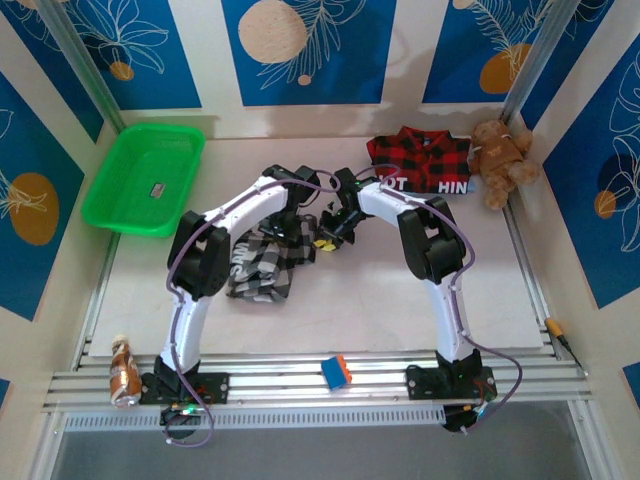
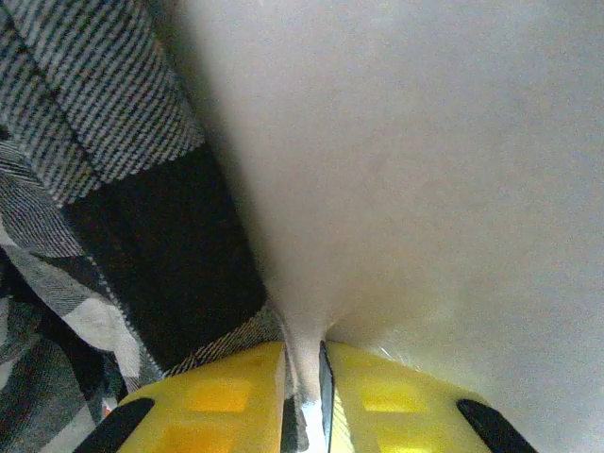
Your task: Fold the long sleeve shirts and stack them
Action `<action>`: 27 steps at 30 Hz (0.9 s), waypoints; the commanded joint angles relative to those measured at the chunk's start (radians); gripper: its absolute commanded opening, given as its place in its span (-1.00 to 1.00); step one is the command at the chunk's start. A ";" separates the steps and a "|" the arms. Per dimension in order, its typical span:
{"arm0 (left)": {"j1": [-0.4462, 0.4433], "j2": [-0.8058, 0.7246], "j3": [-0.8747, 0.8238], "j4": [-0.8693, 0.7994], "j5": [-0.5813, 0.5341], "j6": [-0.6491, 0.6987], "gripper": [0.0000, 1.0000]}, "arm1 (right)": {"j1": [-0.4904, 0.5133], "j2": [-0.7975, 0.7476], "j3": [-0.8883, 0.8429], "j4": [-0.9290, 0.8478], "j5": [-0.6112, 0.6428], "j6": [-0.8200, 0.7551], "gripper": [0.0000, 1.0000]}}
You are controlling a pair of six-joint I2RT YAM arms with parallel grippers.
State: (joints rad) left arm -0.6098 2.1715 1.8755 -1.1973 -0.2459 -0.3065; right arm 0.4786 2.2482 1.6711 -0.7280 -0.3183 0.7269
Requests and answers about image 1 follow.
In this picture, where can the black white checkered shirt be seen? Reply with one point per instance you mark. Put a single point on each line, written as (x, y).
(270, 265)

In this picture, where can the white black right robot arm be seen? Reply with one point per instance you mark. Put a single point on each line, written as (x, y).
(440, 240)

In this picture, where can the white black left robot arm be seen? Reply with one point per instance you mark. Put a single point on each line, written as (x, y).
(250, 205)

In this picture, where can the red black checkered shirt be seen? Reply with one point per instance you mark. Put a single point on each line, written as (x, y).
(430, 160)

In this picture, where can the blue orange block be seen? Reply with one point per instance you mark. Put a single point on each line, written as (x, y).
(335, 374)

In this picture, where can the small label card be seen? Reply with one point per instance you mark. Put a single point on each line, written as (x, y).
(157, 190)

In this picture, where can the green plastic basket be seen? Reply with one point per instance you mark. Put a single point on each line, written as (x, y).
(140, 170)

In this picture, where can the brown teddy bear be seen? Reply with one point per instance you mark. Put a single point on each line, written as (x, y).
(500, 160)

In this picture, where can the brown drink bottle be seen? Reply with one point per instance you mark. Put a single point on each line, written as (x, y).
(124, 375)

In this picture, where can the aluminium rail bed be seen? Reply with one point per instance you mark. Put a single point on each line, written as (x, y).
(280, 372)

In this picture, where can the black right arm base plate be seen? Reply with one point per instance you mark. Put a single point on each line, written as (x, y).
(425, 385)

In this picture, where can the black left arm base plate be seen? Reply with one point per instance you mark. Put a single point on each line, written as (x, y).
(212, 387)

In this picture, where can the aluminium corner post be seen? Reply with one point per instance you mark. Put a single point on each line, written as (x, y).
(535, 60)
(85, 65)

